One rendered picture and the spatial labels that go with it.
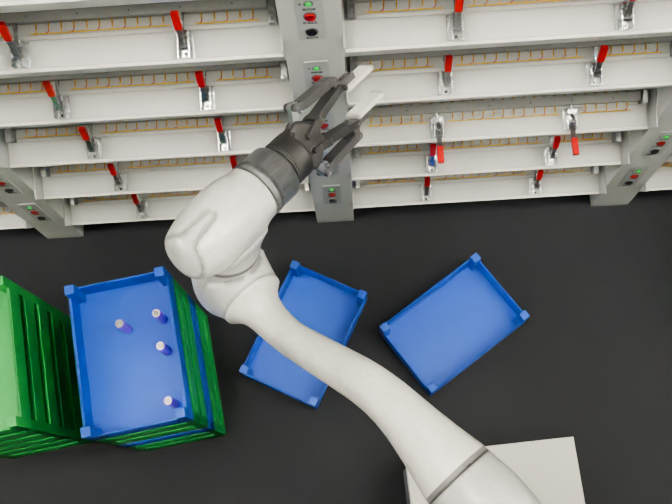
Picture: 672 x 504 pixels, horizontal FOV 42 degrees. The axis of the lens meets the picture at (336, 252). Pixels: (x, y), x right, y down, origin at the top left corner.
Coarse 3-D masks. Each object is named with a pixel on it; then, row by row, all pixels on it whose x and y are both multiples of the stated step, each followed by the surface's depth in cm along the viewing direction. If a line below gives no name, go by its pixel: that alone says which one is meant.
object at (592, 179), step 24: (576, 168) 211; (600, 168) 210; (360, 192) 213; (384, 192) 213; (408, 192) 213; (432, 192) 213; (456, 192) 212; (480, 192) 212; (504, 192) 212; (528, 192) 212; (552, 192) 212; (576, 192) 212; (600, 192) 211
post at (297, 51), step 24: (288, 0) 124; (336, 0) 124; (288, 24) 130; (336, 24) 131; (288, 48) 137; (312, 48) 137; (336, 48) 138; (336, 72) 145; (336, 120) 164; (312, 192) 201; (336, 216) 219
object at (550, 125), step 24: (528, 96) 175; (552, 96) 175; (648, 96) 172; (384, 120) 176; (408, 120) 175; (480, 120) 175; (504, 120) 175; (528, 120) 175; (552, 120) 175; (600, 120) 175; (624, 120) 175; (648, 120) 174; (360, 144) 176; (384, 144) 176
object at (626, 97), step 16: (560, 96) 172; (576, 96) 172; (592, 96) 172; (608, 96) 172; (624, 96) 172; (640, 96) 172; (384, 112) 173; (400, 112) 173; (416, 112) 173; (432, 112) 173; (448, 112) 174; (592, 112) 174
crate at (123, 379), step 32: (64, 288) 170; (96, 288) 175; (128, 288) 178; (160, 288) 178; (96, 320) 176; (128, 320) 176; (96, 352) 174; (128, 352) 174; (160, 352) 174; (96, 384) 173; (128, 384) 172; (160, 384) 172; (96, 416) 171; (128, 416) 171; (160, 416) 170; (192, 416) 170
